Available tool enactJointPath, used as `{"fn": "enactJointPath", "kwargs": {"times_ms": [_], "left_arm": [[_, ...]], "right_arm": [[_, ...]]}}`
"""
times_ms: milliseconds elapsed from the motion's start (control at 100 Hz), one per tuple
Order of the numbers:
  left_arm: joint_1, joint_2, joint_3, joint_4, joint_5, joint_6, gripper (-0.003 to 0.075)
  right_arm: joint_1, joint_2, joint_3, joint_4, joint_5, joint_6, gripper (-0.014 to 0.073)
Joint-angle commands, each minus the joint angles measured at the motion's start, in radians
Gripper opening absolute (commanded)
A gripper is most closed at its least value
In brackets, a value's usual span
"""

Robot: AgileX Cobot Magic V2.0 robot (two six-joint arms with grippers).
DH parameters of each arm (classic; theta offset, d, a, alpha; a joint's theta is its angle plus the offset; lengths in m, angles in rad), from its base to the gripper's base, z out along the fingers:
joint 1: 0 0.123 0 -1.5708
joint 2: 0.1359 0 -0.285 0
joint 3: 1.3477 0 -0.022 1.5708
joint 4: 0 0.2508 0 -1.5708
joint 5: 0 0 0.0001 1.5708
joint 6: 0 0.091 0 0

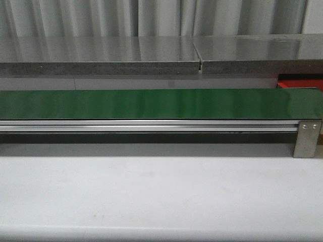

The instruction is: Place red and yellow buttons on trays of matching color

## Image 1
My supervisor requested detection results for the red plastic tray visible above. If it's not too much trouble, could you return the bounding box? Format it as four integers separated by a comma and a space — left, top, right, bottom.
277, 79, 323, 91

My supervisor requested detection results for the green conveyor belt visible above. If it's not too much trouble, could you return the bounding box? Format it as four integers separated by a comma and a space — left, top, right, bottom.
1, 88, 322, 120

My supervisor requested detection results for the grey stone counter right slab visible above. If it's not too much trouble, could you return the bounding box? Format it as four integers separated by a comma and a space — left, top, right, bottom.
192, 34, 322, 76

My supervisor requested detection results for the grey stone counter slab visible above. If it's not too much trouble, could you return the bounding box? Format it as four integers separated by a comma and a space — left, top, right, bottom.
1, 37, 200, 77
192, 34, 322, 76

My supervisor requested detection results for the grey stone counter left slab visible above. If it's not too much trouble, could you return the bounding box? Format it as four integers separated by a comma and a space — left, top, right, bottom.
1, 37, 200, 77

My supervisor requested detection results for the grey pleated curtain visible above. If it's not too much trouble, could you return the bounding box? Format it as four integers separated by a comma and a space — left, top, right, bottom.
1, 1, 308, 37

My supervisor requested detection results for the aluminium conveyor frame rail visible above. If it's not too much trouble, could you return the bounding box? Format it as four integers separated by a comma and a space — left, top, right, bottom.
1, 119, 300, 132

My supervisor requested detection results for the steel conveyor support bracket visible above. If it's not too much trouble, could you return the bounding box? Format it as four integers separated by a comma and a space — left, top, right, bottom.
293, 120, 322, 158

